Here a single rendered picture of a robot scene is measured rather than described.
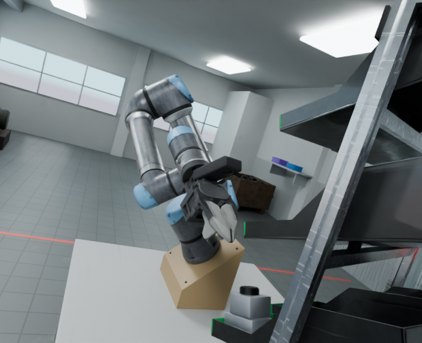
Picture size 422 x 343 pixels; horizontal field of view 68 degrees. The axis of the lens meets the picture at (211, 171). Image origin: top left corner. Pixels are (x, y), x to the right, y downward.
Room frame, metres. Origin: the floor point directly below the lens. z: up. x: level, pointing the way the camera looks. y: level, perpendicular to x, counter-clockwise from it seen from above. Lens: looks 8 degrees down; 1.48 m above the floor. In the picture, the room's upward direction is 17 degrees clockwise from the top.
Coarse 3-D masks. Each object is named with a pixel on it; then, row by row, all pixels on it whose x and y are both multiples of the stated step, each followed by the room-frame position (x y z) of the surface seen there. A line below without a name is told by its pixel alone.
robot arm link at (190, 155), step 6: (186, 150) 0.73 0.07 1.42; (192, 150) 0.73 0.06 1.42; (198, 150) 0.74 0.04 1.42; (180, 156) 0.73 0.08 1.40; (186, 156) 0.72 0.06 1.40; (192, 156) 0.72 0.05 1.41; (198, 156) 0.72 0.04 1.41; (204, 156) 0.74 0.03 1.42; (180, 162) 0.72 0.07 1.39; (186, 162) 0.71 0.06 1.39; (180, 168) 0.71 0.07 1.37; (180, 174) 0.72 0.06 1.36
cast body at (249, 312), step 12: (240, 288) 0.45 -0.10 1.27; (252, 288) 0.45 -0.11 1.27; (240, 300) 0.44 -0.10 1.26; (252, 300) 0.43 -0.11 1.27; (264, 300) 0.44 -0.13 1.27; (228, 312) 0.45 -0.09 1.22; (240, 312) 0.43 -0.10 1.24; (252, 312) 0.42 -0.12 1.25; (264, 312) 0.43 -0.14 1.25; (240, 324) 0.42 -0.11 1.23; (252, 324) 0.41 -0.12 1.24
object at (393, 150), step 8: (376, 144) 0.50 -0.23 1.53; (384, 144) 0.50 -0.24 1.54; (392, 144) 0.50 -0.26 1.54; (400, 144) 0.50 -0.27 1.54; (376, 152) 0.54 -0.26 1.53; (384, 152) 0.54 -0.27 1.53; (392, 152) 0.53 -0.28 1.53; (400, 152) 0.53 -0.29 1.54; (408, 152) 0.53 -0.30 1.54; (416, 152) 0.53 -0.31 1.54; (368, 160) 0.58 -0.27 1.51; (376, 160) 0.58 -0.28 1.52; (384, 160) 0.58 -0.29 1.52; (392, 160) 0.57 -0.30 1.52; (400, 160) 0.57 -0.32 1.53
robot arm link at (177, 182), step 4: (176, 168) 0.85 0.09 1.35; (172, 172) 0.84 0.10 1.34; (176, 172) 0.83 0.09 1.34; (172, 176) 0.83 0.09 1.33; (176, 176) 0.83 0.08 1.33; (172, 180) 0.82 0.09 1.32; (176, 180) 0.82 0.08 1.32; (180, 180) 0.82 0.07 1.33; (172, 184) 0.82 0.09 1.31; (176, 184) 0.82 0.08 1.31; (180, 184) 0.82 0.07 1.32; (176, 188) 0.82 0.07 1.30; (176, 192) 0.83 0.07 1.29; (180, 192) 0.83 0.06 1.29
